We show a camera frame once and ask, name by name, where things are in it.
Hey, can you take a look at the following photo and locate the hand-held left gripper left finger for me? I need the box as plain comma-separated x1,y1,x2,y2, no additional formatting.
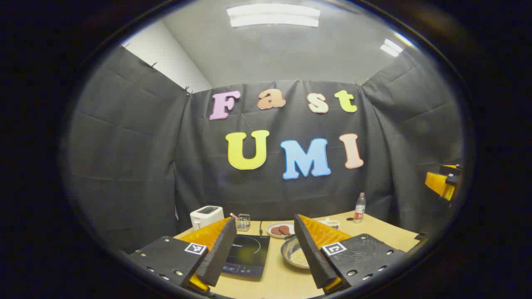
127,217,237,293

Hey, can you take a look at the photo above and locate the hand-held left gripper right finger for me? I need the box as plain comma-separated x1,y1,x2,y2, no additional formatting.
294,214,406,294

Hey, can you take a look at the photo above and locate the pile of soybeans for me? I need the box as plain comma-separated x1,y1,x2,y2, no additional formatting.
289,248,310,267

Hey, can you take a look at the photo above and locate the steel pot with black handles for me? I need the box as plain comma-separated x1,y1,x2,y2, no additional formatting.
281,234,310,270

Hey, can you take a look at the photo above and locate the black induction cooktop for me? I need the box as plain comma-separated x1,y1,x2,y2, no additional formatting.
222,235,271,279

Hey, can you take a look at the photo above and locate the white toaster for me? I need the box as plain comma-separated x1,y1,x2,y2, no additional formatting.
190,206,225,231

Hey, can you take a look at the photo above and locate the round white plate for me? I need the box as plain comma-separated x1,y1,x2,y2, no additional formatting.
266,222,296,239

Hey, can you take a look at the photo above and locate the clear water bottle red label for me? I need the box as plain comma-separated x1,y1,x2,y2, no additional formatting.
353,192,367,224

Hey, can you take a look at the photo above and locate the black backdrop cloth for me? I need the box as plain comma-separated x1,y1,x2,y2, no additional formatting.
66,45,465,254

